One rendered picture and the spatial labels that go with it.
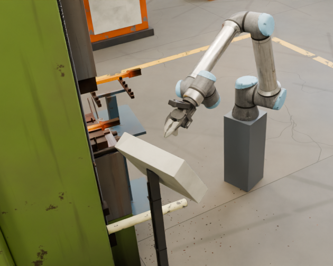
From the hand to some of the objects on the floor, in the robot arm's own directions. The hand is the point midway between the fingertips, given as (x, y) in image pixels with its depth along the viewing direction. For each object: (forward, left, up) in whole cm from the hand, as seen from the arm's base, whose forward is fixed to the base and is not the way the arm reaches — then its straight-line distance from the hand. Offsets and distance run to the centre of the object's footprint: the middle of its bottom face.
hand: (165, 134), depth 196 cm
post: (+19, +9, -112) cm, 114 cm away
